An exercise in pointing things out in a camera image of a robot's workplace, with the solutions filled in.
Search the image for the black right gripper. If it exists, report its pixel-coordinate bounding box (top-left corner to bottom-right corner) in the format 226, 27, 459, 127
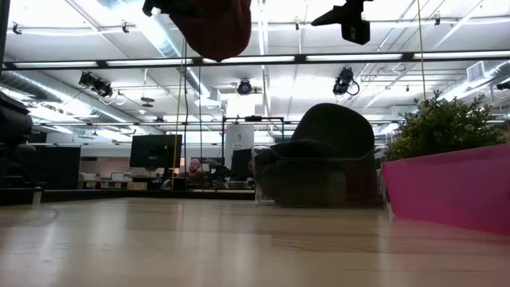
310, 0, 375, 45

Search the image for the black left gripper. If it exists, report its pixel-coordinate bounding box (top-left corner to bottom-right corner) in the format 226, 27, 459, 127
142, 0, 176, 18

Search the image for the maroon corduroy cap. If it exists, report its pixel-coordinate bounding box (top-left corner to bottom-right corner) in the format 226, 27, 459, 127
169, 0, 253, 63

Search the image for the overhead light bar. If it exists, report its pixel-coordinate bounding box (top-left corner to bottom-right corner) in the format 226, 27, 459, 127
2, 50, 510, 72

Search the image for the black computer monitor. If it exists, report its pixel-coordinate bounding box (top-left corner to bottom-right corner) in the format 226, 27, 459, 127
130, 134, 183, 171

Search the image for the white ceiling air vent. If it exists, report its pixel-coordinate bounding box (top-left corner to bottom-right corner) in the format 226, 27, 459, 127
466, 60, 486, 83

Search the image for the green artificial plant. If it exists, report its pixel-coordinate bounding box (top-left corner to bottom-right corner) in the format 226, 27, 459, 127
388, 89, 509, 163

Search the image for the black partition panel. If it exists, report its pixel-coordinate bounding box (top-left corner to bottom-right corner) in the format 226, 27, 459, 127
27, 145, 83, 191

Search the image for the clear plastic bin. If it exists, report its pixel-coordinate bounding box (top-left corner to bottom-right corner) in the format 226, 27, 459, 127
250, 143, 390, 208

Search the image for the red translucent plastic bin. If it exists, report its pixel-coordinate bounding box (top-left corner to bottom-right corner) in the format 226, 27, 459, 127
382, 143, 510, 236

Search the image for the black background rig frame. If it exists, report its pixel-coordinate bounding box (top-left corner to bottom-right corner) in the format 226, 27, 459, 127
221, 114, 286, 160

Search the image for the silver ventilation duct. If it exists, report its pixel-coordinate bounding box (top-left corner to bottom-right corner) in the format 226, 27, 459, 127
2, 70, 164, 135

